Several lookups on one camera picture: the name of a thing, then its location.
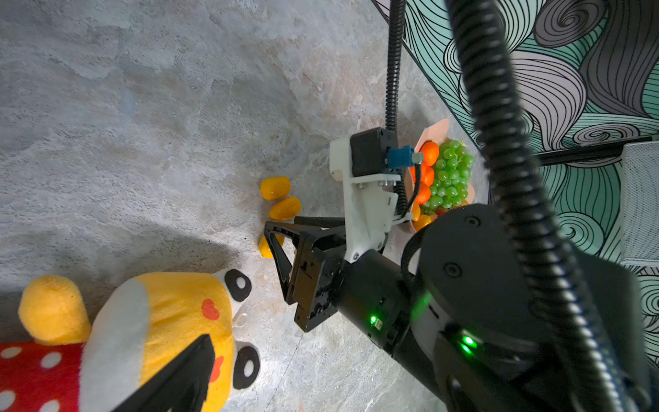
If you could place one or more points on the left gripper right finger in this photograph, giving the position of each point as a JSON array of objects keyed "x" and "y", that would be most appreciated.
[{"x": 465, "y": 383}]

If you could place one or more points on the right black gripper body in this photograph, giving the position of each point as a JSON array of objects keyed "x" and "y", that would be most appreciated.
[{"x": 369, "y": 292}]

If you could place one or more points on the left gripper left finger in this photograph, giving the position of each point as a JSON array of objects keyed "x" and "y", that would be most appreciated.
[{"x": 182, "y": 385}]

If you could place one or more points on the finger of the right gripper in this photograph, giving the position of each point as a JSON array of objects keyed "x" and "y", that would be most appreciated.
[{"x": 307, "y": 252}]

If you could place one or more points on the yellow fake kumquat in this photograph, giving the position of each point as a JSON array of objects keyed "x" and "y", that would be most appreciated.
[
  {"x": 422, "y": 222},
  {"x": 264, "y": 248},
  {"x": 272, "y": 189},
  {"x": 415, "y": 210},
  {"x": 285, "y": 209}
]

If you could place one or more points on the orange fake tangerine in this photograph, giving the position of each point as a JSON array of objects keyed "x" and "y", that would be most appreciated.
[
  {"x": 422, "y": 173},
  {"x": 430, "y": 151},
  {"x": 424, "y": 194}
]

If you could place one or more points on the green fake grape bunch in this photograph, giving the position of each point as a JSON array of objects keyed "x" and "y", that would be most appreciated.
[{"x": 453, "y": 171}]

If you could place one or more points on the pink scalloped fruit bowl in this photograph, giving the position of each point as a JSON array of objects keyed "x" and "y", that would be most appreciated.
[{"x": 438, "y": 133}]

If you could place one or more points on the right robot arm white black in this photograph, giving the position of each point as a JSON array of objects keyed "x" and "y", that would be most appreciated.
[{"x": 526, "y": 303}]

